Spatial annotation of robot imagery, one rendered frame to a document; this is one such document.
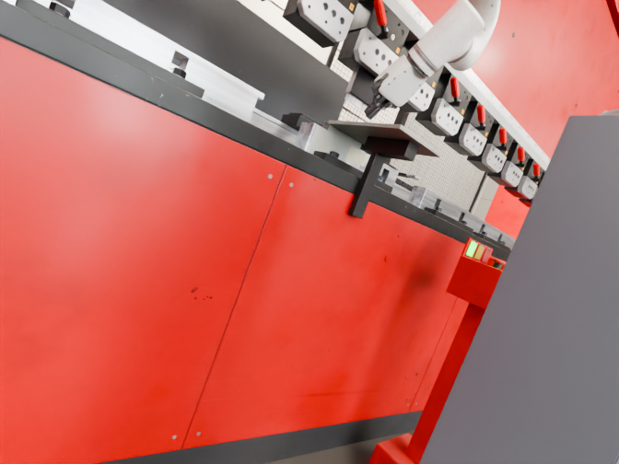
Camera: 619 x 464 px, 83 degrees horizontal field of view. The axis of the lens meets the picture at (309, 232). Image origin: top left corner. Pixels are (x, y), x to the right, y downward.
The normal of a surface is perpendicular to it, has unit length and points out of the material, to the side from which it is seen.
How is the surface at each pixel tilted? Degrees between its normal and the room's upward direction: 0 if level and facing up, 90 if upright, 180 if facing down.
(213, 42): 90
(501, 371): 90
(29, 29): 90
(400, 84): 132
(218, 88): 90
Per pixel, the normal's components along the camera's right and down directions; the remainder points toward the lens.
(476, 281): -0.70, -0.21
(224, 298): 0.57, 0.29
